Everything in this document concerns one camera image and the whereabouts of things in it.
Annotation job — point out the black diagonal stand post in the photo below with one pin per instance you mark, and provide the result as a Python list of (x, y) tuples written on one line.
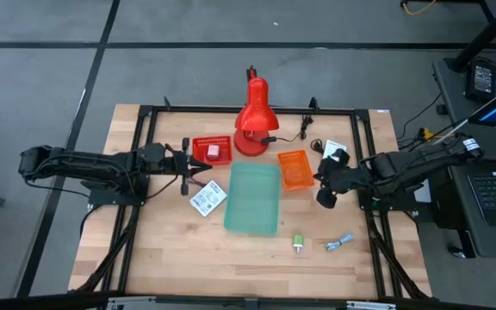
[(489, 32)]

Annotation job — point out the yellow power plug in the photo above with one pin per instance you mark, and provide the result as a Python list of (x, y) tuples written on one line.
[(423, 133)]

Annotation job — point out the dark grey side desk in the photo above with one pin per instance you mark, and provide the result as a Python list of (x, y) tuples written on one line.
[(450, 90)]

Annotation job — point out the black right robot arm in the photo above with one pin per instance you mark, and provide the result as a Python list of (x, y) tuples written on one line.
[(424, 159)]

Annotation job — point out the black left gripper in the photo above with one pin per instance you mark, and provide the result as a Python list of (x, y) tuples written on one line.
[(162, 159)]

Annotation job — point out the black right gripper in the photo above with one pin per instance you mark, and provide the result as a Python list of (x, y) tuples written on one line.
[(351, 181)]

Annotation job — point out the white card with black print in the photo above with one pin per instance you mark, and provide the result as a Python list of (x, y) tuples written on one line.
[(330, 148)]

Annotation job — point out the black crossbar with silver brackets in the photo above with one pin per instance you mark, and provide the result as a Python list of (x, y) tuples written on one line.
[(15, 305)]

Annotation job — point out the teal translucent plastic bin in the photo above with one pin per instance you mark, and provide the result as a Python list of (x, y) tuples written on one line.
[(253, 198)]

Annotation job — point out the orange plastic basket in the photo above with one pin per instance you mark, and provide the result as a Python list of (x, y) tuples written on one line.
[(295, 170)]

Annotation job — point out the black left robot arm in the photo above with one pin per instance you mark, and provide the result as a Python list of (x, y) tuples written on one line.
[(80, 163)]

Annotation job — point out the white paper sheet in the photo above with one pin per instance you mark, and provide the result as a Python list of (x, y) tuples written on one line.
[(423, 194)]

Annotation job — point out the green and white charger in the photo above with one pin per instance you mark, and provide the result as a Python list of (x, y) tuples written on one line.
[(297, 241)]

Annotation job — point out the black aluminium table frame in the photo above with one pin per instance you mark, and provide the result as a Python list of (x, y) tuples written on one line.
[(196, 109)]

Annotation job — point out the red desk lamp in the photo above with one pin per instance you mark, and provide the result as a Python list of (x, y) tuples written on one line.
[(256, 116)]

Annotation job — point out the red plastic basket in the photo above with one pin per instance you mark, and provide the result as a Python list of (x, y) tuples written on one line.
[(226, 150)]

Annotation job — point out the white box with barcode label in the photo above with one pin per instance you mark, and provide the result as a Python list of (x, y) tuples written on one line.
[(208, 198)]

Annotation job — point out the black power adapter brick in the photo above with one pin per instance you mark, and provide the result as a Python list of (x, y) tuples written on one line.
[(482, 79)]

